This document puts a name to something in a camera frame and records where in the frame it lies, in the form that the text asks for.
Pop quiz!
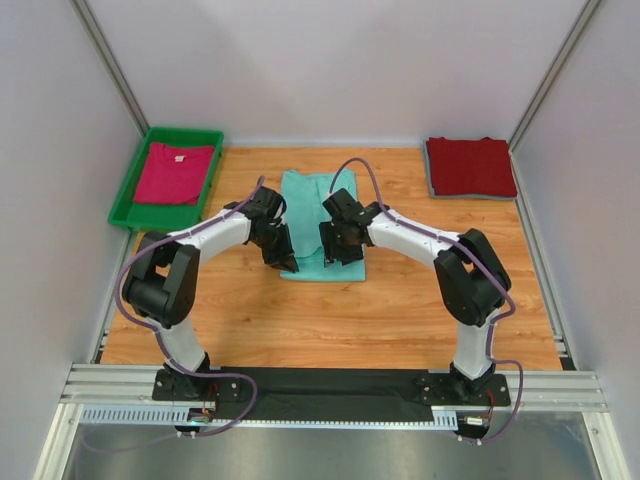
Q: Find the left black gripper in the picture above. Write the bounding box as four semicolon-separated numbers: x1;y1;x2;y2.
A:
252;222;299;274

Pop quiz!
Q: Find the teal t shirt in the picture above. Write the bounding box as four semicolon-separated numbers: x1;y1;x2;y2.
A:
278;170;367;283

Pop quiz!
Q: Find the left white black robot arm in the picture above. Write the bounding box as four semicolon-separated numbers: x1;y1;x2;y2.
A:
117;186;299;401

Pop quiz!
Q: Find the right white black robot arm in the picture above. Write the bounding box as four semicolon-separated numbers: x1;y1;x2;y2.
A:
319;188;511;404

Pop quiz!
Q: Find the green plastic tray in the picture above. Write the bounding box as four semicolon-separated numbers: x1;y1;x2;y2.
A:
108;127;224;232

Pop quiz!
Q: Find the pink folded t shirt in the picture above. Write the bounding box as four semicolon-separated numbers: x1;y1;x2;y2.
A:
133;142;215;205

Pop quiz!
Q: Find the dark red folded t shirt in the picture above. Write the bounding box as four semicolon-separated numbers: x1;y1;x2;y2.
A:
425;136;518;198

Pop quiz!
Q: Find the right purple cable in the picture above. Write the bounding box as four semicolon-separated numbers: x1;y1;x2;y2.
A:
329;157;525;446

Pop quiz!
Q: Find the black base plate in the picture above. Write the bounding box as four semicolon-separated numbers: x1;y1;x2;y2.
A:
152;366;511;423

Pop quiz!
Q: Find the slotted grey cable duct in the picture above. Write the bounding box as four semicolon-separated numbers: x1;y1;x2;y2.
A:
78;404;458;432

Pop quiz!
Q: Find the aluminium frame rail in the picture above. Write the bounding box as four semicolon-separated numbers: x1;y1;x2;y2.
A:
59;364;608;412

